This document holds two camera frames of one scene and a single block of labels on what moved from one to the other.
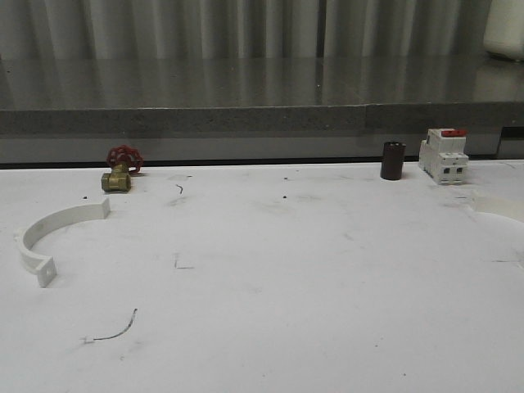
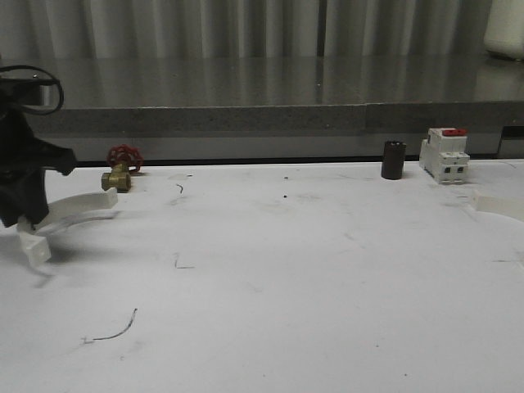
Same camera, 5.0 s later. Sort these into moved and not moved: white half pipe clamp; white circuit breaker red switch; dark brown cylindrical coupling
Moved: white half pipe clamp
Not moved: white circuit breaker red switch; dark brown cylindrical coupling
